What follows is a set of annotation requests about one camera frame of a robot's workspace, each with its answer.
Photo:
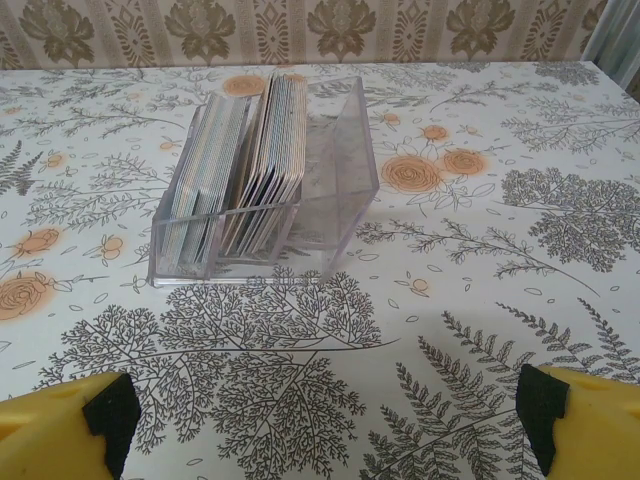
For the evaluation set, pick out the beige and dark card stack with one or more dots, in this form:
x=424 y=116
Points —
x=280 y=150

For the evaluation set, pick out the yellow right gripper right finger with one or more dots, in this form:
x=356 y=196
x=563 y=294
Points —
x=600 y=435

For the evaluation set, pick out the blue-edged card stack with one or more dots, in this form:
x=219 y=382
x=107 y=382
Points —
x=210 y=175

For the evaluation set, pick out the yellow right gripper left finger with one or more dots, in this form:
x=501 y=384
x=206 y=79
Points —
x=40 y=435

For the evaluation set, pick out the clear acrylic card holder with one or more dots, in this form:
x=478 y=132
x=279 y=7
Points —
x=345 y=200

